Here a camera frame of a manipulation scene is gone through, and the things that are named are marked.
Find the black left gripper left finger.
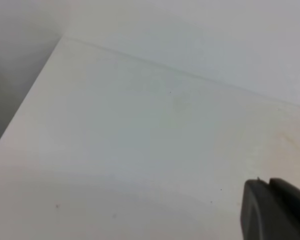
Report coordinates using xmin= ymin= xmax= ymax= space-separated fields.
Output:
xmin=240 ymin=179 xmax=300 ymax=240

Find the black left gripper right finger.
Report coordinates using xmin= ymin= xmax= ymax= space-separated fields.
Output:
xmin=269 ymin=178 xmax=300 ymax=213

